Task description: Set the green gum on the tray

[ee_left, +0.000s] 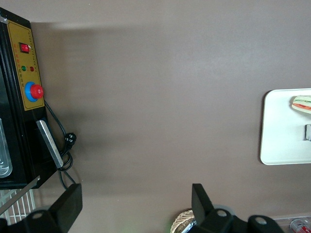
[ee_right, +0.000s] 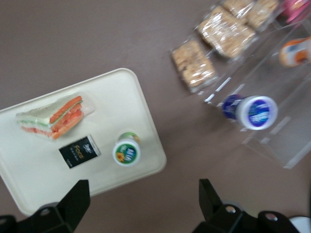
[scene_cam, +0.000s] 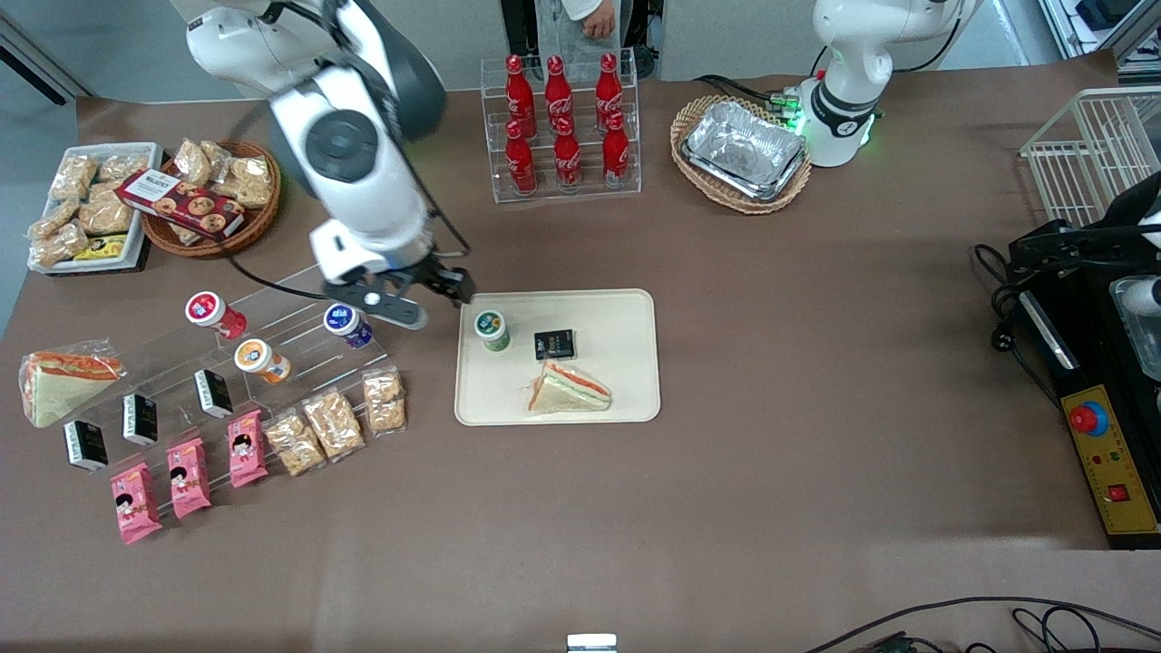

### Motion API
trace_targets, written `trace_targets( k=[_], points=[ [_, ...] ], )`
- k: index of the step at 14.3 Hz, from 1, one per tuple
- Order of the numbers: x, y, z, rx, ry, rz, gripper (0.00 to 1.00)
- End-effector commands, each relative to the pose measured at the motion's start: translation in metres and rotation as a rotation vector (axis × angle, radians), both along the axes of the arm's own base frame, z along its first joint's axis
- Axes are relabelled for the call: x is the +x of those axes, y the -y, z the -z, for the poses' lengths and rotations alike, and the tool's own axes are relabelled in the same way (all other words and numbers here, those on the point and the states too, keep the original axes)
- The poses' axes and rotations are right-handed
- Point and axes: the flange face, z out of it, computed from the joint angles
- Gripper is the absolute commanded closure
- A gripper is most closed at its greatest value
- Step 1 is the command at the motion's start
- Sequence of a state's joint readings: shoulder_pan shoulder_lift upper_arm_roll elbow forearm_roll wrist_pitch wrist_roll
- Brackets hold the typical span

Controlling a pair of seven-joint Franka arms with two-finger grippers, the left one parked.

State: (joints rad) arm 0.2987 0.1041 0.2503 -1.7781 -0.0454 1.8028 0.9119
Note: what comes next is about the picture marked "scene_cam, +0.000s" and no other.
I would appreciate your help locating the red cola bottle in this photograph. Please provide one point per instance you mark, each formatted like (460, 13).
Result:
(521, 163)
(616, 154)
(558, 91)
(518, 91)
(568, 159)
(608, 89)

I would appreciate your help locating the black power plug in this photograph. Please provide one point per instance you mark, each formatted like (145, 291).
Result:
(1001, 339)

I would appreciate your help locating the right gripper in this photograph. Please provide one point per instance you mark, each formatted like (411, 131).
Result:
(441, 275)

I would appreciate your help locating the clear bag of crackers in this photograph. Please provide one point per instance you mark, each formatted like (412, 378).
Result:
(54, 219)
(105, 216)
(219, 156)
(384, 401)
(74, 178)
(334, 424)
(62, 247)
(123, 168)
(295, 444)
(192, 161)
(250, 183)

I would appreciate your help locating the silver sealing bar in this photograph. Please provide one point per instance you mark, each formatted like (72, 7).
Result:
(1049, 331)

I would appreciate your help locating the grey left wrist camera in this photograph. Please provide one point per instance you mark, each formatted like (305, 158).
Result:
(1146, 295)

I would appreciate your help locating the red cookie box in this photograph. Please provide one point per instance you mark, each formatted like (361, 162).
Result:
(181, 204)

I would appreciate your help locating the yellow snack pack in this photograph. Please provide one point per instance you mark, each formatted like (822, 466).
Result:
(102, 248)

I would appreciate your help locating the red emergency stop button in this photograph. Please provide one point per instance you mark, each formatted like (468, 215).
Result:
(1087, 419)

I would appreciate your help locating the metal shelf frame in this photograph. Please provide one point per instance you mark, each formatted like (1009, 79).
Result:
(1116, 27)

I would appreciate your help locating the black sealing machine yellow panel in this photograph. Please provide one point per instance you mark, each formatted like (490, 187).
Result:
(1088, 363)

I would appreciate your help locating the white rectangular snack tray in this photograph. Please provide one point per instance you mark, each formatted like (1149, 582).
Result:
(136, 245)

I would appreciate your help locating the blue gum bottle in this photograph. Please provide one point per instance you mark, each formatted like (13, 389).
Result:
(345, 321)

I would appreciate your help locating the wrapped triangle sandwich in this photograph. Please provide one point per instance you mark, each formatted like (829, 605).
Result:
(567, 392)
(63, 385)

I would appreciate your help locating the standing person's body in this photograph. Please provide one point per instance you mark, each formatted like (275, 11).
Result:
(567, 36)

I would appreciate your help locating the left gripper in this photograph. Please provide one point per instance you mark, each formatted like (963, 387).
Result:
(1061, 243)

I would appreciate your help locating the light wicker basket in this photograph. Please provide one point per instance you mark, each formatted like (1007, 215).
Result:
(698, 186)

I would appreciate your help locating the white sleeved forearm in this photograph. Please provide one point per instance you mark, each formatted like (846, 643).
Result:
(580, 7)

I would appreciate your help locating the person's left hand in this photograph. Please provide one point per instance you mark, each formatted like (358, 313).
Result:
(599, 22)

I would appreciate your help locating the red gum bottle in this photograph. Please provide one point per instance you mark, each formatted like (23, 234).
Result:
(210, 311)

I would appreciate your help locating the clear plastic container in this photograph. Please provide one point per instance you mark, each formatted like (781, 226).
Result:
(1141, 349)

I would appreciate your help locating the clear acrylic bottle rack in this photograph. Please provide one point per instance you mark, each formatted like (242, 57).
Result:
(585, 195)

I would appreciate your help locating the aluminium foil tray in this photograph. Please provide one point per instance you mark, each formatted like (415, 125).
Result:
(744, 150)

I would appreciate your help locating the green gum bottle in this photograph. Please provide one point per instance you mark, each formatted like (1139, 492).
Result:
(492, 328)

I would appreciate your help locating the dark brown wicker basket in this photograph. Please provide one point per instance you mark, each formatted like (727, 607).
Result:
(258, 222)

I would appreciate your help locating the orange gum bottle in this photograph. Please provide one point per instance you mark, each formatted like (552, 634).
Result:
(257, 358)

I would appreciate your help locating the beige plastic tray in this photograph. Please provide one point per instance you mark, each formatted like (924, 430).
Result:
(508, 390)

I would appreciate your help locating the pink snack pack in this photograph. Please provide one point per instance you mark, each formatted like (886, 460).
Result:
(188, 479)
(135, 504)
(247, 449)

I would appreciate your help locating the clear acrylic stepped stand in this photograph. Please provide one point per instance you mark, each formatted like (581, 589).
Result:
(290, 363)

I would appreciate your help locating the small black box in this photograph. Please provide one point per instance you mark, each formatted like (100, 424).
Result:
(554, 345)
(141, 419)
(214, 394)
(85, 446)

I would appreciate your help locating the small silver object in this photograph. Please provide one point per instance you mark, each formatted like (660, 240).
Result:
(591, 644)

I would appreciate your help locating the red rocker switch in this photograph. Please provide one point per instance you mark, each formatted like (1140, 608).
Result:
(1118, 493)

